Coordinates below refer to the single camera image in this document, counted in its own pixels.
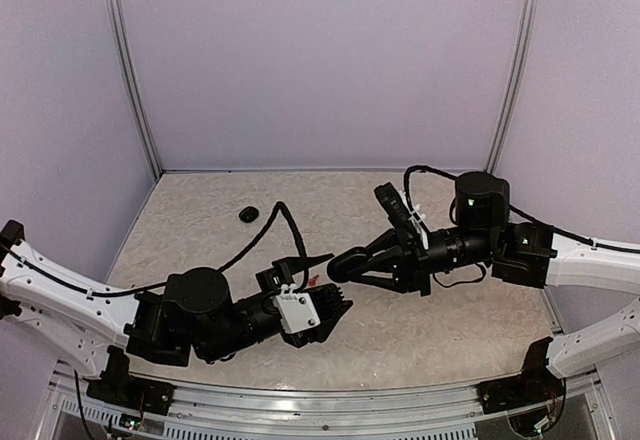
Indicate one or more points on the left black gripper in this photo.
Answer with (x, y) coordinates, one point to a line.
(284, 270)

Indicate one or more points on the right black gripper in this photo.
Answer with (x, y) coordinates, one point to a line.
(416, 274)

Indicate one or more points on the glossy black earbud case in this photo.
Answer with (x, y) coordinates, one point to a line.
(249, 214)

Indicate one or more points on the small black charging case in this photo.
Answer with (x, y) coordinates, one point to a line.
(341, 269)

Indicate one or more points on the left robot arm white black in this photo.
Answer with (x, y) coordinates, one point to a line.
(190, 314)

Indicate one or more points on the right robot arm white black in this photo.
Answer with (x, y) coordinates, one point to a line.
(530, 253)

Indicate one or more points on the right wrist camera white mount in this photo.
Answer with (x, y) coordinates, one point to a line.
(400, 216)

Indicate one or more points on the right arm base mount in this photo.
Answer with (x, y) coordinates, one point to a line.
(533, 399)

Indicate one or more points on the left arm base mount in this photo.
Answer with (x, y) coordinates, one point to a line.
(117, 386)

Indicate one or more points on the aluminium front rail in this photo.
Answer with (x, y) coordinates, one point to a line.
(201, 411)

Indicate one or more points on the right aluminium corner post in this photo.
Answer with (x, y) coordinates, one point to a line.
(516, 73)

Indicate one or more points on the aluminium corner post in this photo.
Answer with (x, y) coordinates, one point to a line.
(516, 73)
(118, 25)

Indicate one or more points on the left aluminium corner post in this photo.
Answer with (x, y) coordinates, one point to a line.
(118, 25)

